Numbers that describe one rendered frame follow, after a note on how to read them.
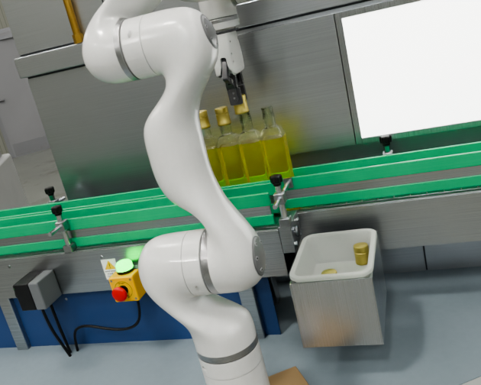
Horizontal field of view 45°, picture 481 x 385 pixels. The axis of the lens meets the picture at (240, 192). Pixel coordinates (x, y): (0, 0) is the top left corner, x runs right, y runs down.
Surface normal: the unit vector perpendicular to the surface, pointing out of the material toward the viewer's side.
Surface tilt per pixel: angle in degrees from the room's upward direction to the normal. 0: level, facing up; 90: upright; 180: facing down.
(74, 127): 90
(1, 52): 90
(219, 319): 31
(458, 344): 0
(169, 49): 90
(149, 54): 102
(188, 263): 67
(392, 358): 0
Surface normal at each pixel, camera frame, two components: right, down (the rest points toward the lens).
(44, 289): 0.94, -0.13
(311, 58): -0.26, 0.35
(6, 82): 0.28, 0.23
